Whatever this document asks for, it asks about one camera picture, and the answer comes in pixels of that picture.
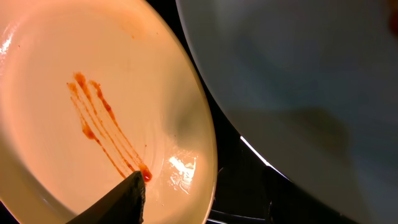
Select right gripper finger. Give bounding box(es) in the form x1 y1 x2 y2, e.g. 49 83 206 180
68 171 146 224

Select yellow plate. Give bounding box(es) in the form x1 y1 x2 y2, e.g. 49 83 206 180
0 0 218 224

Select light blue plate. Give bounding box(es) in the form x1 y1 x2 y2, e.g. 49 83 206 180
177 0 397 223

